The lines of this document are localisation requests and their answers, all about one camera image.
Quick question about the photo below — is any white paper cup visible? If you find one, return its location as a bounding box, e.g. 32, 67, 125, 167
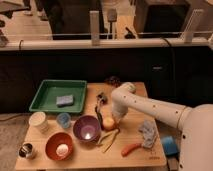
28, 112, 48, 133

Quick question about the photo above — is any white horizontal rail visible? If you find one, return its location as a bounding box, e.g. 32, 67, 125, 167
0, 37, 211, 51

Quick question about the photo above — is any green plastic tray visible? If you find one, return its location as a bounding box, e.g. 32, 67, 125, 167
29, 80, 87, 115

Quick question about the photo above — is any purple bowl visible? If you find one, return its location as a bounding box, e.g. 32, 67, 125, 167
73, 115, 101, 142

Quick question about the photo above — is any orange yellow ball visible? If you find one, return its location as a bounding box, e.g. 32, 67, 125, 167
103, 117, 116, 131

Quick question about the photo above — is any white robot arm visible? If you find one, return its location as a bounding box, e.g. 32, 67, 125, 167
111, 82, 213, 171

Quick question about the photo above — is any black handled kitchen tool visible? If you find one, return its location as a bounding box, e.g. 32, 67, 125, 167
95, 92, 108, 129

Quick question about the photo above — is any small metal cup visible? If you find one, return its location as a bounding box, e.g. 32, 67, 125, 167
18, 143, 36, 159

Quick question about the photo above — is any blue sponge in tray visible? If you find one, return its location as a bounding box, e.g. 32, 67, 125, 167
56, 95, 74, 107

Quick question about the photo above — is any light blue cloth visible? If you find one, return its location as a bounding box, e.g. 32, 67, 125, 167
138, 120, 157, 149

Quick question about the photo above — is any red bowl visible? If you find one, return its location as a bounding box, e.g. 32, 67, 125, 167
45, 132, 73, 161

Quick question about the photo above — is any blue small cup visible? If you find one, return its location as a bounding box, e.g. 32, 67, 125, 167
56, 113, 71, 129

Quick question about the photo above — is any dark grape bunch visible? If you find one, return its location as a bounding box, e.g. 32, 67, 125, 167
105, 76, 121, 87

